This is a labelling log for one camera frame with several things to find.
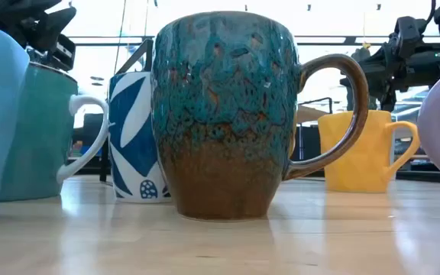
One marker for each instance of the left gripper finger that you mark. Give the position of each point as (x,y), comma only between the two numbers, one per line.
(57,24)
(62,51)

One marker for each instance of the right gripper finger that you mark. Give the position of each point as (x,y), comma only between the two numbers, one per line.
(371,91)
(369,72)

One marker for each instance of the yellow faceted mug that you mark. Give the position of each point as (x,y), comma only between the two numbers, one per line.
(357,153)

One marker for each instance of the blue white leaf-print mug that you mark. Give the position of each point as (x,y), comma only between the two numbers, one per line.
(132,133)

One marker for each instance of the teal brown glazed mug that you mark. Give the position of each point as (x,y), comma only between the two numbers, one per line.
(224,114)

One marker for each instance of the dark round ceiling disc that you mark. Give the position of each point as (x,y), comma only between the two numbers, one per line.
(97,78)
(97,84)

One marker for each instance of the black-framed wooden shelf rack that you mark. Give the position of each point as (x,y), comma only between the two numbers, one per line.
(148,57)

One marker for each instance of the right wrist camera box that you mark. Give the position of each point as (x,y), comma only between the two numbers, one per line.
(411,36)

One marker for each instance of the black table edge rail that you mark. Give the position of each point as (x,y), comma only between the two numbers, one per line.
(426,176)

